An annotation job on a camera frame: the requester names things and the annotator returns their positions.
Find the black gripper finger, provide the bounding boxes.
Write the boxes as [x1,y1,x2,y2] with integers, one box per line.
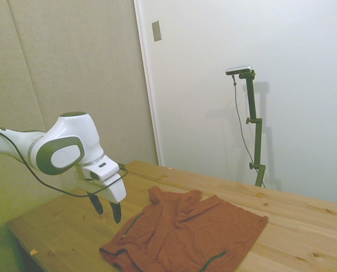
[89,194,105,216]
[109,201,122,225]

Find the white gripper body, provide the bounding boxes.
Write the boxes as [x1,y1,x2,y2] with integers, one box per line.
[84,172,127,205]

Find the rust red shorts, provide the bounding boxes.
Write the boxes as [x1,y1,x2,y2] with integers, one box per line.
[99,185,269,272]

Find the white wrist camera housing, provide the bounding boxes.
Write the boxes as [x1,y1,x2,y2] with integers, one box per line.
[82,155,121,182]

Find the white door frame trim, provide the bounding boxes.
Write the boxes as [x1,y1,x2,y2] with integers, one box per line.
[133,0,164,167]

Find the dark green camera stand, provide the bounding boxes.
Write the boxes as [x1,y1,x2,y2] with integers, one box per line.
[238,70,267,188]

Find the grey wall switch plate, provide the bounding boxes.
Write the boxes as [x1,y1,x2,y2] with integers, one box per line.
[151,20,163,43]

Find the silver exterior camera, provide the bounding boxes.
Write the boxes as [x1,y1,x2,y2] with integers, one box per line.
[225,65,254,76]

